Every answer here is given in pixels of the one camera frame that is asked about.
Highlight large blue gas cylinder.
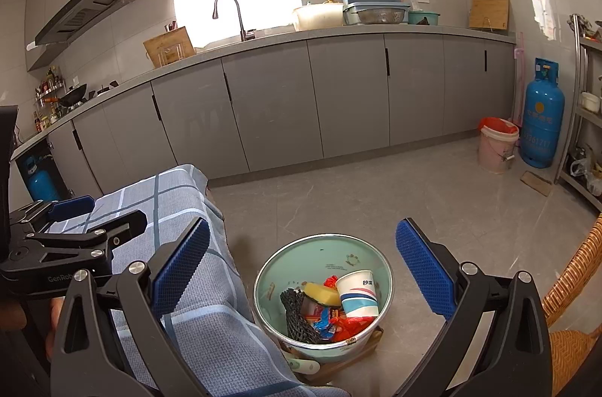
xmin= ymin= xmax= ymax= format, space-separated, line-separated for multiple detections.
xmin=518 ymin=58 xmax=565 ymax=168

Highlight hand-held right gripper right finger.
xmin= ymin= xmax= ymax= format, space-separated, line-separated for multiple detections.
xmin=395 ymin=217 xmax=553 ymax=397

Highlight gas stove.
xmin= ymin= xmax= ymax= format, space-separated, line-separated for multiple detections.
xmin=87 ymin=81 xmax=118 ymax=97

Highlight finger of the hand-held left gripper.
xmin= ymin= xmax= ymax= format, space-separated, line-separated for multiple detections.
xmin=26 ymin=209 xmax=148 ymax=261
xmin=10 ymin=196 xmax=96 ymax=236

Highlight group of sauce bottles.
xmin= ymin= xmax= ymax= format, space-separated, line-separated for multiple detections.
xmin=33 ymin=110 xmax=59 ymax=132

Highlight black foam net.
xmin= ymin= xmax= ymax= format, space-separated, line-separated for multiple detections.
xmin=280 ymin=288 xmax=321 ymax=344

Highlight blue plaid tablecloth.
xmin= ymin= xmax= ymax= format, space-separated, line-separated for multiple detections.
xmin=47 ymin=164 xmax=353 ymax=397

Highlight yellow sponge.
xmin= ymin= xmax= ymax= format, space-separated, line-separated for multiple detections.
xmin=302 ymin=282 xmax=340 ymax=308

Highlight grey base cabinets with counter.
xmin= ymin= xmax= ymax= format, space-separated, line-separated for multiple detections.
xmin=9 ymin=23 xmax=518 ymax=200

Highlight blue plastic wrapper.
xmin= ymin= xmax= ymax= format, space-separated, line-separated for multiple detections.
xmin=310 ymin=313 xmax=337 ymax=332

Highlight light wooden cutting board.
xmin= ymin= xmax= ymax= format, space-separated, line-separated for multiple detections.
xmin=468 ymin=0 xmax=510 ymax=32

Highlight mint green waste bin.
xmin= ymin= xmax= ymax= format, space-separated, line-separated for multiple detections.
xmin=254 ymin=233 xmax=393 ymax=362

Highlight metal kitchen faucet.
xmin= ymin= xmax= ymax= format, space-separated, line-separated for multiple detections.
xmin=213 ymin=0 xmax=257 ymax=42

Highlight red plastic bag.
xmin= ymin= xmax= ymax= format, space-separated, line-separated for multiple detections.
xmin=329 ymin=313 xmax=377 ymax=341

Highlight white plastic basin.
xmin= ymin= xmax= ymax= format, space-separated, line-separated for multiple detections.
xmin=292 ymin=2 xmax=345 ymax=32

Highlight orange wicker chair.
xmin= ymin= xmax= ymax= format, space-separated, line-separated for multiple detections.
xmin=541 ymin=213 xmax=602 ymax=397

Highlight black range hood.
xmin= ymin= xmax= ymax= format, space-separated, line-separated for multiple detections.
xmin=27 ymin=0 xmax=125 ymax=50

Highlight pink bucket with red bag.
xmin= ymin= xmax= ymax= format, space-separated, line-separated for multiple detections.
xmin=478 ymin=117 xmax=520 ymax=174

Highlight small blue gas cylinder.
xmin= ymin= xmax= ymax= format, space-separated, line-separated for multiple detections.
xmin=24 ymin=157 xmax=62 ymax=201

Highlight metal storage shelf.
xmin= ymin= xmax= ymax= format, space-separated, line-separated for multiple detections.
xmin=555 ymin=14 xmax=602 ymax=210

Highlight pink mop handle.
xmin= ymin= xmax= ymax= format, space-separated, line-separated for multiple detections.
xmin=510 ymin=31 xmax=525 ymax=125

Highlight teal plastic basin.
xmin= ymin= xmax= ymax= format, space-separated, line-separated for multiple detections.
xmin=407 ymin=11 xmax=441 ymax=26

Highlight black wok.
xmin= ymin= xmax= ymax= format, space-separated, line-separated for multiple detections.
xmin=44 ymin=83 xmax=88 ymax=105

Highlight white striped paper cup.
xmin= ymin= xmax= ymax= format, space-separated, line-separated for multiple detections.
xmin=335 ymin=270 xmax=379 ymax=319

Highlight metal spice rack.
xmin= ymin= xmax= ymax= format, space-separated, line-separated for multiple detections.
xmin=35 ymin=68 xmax=64 ymax=106

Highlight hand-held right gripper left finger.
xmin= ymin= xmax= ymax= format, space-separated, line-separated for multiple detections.
xmin=49 ymin=217 xmax=211 ymax=397

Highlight flat brown floor board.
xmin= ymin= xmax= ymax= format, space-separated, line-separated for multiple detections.
xmin=521 ymin=170 xmax=552 ymax=197

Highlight wooden cutting board in stand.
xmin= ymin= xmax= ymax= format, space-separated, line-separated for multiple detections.
xmin=143 ymin=26 xmax=196 ymax=69

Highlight white green plastic handle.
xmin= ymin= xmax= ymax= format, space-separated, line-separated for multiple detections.
xmin=287 ymin=357 xmax=321 ymax=374

